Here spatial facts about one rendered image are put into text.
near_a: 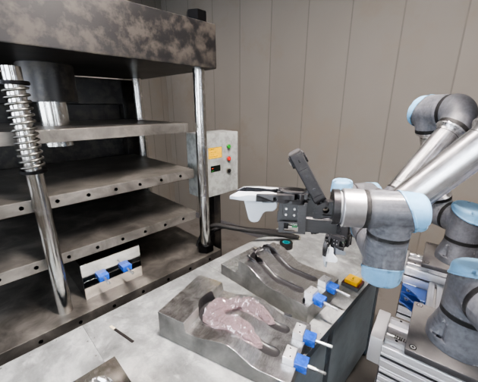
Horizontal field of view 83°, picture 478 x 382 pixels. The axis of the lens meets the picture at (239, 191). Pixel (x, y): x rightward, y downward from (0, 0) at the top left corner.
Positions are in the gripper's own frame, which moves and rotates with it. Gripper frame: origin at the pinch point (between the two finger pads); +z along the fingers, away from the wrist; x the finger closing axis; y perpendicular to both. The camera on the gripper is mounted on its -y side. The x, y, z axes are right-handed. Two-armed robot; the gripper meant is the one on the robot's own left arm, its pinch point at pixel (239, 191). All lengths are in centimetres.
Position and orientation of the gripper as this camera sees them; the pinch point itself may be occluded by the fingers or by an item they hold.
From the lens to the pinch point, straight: 57.0
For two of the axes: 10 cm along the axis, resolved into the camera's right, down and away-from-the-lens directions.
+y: -0.2, 9.9, 1.7
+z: -9.8, -0.5, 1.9
